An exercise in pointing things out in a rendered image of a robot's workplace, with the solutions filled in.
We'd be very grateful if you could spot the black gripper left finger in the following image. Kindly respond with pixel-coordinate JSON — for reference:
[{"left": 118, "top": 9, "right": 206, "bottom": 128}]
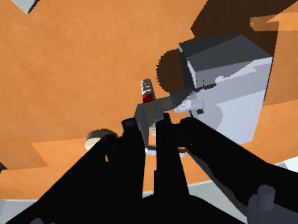
[{"left": 5, "top": 103, "right": 149, "bottom": 224}]

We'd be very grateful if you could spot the beige short cylinder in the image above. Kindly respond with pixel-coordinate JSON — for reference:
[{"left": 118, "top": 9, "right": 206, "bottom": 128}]
[{"left": 85, "top": 130, "right": 109, "bottom": 151}]

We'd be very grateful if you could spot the grey shaft with beige toothed gear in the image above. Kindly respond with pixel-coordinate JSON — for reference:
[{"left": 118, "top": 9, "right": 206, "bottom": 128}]
[{"left": 141, "top": 78, "right": 177, "bottom": 136}]

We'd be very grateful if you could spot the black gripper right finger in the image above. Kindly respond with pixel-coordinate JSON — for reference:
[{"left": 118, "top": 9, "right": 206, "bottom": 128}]
[{"left": 151, "top": 99, "right": 298, "bottom": 224}]

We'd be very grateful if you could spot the grey flat bar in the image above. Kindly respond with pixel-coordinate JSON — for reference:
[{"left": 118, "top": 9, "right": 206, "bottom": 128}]
[{"left": 145, "top": 146, "right": 185, "bottom": 157}]

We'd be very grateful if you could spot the light grey box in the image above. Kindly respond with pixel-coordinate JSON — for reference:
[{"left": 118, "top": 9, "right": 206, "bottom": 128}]
[{"left": 172, "top": 32, "right": 272, "bottom": 144}]

